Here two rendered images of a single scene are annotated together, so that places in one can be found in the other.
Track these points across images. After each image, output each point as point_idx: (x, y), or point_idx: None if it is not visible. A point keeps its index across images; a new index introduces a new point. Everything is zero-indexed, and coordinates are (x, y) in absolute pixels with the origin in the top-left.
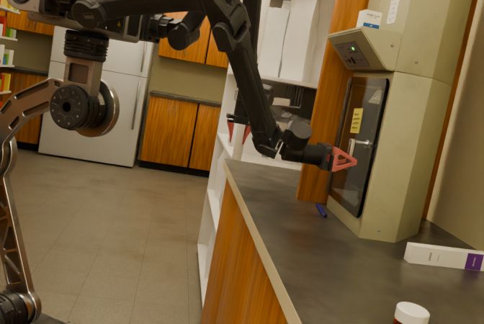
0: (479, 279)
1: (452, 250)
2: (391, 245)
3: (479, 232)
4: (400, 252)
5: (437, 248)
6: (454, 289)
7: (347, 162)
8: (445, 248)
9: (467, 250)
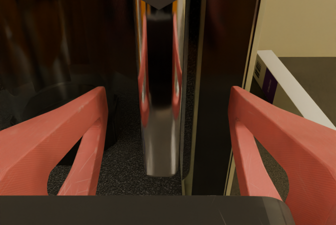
0: (325, 103)
1: (308, 97)
2: (234, 181)
3: None
4: (274, 178)
5: (321, 116)
6: None
7: (179, 139)
8: (304, 103)
9: (282, 77)
